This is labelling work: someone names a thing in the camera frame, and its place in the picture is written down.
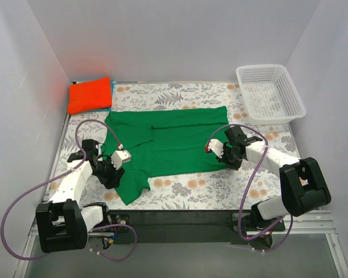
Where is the folded blue t shirt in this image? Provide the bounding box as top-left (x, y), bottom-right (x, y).
top-left (100, 79), bottom-right (114, 112)

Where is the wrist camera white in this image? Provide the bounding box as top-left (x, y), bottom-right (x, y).
top-left (205, 139), bottom-right (224, 158)
top-left (111, 150), bottom-right (132, 170)

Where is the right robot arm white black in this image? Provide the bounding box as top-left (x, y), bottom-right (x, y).
top-left (206, 125), bottom-right (331, 231)

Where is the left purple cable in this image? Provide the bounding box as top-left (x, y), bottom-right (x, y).
top-left (0, 119), bottom-right (139, 262)

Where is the aluminium rail frame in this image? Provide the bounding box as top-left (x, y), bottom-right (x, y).
top-left (14, 210), bottom-right (348, 277)

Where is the folded orange t shirt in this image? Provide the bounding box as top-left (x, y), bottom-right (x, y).
top-left (67, 76), bottom-right (111, 115)

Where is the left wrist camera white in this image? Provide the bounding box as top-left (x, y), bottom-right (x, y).
top-left (111, 150), bottom-right (132, 170)

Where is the green t shirt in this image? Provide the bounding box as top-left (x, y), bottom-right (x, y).
top-left (102, 107), bottom-right (229, 205)

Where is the white plastic basket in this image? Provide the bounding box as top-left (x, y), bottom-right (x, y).
top-left (235, 64), bottom-right (306, 125)

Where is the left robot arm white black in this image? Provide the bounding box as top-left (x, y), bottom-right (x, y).
top-left (35, 139), bottom-right (131, 253)

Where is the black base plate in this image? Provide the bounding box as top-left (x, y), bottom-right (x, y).
top-left (109, 210), bottom-right (248, 245)

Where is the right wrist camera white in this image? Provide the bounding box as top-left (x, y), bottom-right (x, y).
top-left (205, 139), bottom-right (224, 158)

